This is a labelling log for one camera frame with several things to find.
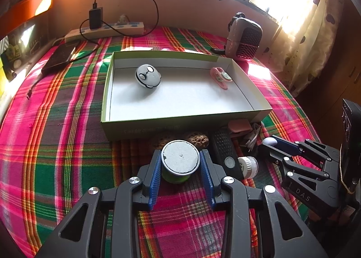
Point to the white ribbed cap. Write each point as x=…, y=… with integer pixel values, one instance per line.
x=248, y=166

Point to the small grey plug adapter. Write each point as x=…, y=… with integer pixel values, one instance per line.
x=122, y=18

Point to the beige power strip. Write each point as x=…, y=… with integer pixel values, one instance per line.
x=112, y=30

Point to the white disc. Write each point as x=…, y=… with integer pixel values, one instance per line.
x=180, y=159

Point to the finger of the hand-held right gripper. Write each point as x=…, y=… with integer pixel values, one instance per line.
x=275, y=153
x=290, y=148

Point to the white mushroom-shaped knob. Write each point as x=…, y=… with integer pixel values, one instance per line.
x=269, y=142

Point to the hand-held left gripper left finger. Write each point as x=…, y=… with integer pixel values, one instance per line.
x=154, y=179

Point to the green cardboard box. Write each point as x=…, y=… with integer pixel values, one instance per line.
x=183, y=97

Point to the black charger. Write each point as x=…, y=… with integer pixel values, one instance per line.
x=96, y=18

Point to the cluttered glass side shelf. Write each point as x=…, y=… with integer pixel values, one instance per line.
x=17, y=49

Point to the orange shelf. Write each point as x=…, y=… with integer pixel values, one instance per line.
x=28, y=10

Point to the pink wristwatch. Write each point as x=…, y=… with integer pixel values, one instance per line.
x=221, y=77

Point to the spotted cream curtain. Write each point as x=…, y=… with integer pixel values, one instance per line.
x=307, y=35

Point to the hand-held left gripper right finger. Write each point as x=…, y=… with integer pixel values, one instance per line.
x=208, y=182

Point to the plaid blanket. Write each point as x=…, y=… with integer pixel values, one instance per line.
x=70, y=134

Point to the pink mesh heater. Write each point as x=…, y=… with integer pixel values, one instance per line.
x=244, y=38

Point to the small black stick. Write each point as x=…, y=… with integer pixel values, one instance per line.
x=217, y=49

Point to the black remote device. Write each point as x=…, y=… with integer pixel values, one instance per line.
x=225, y=151

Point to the round black white gadget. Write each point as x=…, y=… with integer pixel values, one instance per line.
x=147, y=76

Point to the pitted brown walnut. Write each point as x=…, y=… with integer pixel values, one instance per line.
x=197, y=138

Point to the black tablet device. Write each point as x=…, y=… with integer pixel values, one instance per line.
x=60, y=56

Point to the yellow box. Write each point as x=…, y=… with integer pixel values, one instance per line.
x=2, y=77

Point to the smooth brown walnut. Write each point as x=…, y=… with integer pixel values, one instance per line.
x=158, y=141

